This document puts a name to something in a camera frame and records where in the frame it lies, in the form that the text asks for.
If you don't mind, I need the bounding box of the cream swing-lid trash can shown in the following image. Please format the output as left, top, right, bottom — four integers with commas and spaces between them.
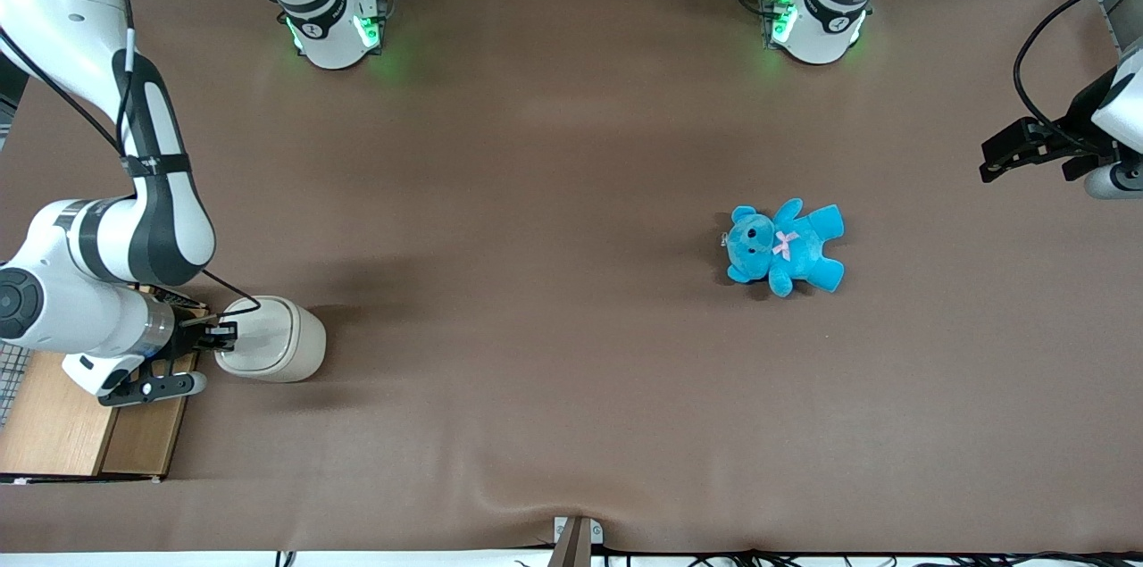
214, 296, 328, 384

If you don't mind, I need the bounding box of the blue teddy bear plush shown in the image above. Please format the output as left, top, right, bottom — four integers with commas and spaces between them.
722, 198, 846, 298

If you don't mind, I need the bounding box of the brown table mat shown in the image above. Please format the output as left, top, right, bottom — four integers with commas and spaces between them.
0, 0, 1143, 554

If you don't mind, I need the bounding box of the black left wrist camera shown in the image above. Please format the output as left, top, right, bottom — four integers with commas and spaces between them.
982, 118, 1073, 164

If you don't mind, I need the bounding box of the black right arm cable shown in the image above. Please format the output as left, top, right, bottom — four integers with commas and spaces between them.
0, 0, 263, 320

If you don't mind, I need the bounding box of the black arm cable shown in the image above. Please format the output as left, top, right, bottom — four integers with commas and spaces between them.
0, 0, 263, 320
1014, 0, 1143, 148

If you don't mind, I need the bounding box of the wooden cabinet with black frame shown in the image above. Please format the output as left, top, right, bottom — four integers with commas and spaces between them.
0, 281, 212, 486

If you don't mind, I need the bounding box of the wire mesh basket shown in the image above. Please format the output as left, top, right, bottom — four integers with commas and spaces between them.
0, 342, 33, 427

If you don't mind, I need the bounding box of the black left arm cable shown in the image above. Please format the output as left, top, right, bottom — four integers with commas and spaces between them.
1014, 0, 1143, 148

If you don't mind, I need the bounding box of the metal table edge bracket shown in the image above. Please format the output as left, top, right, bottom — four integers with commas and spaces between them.
553, 515, 605, 567

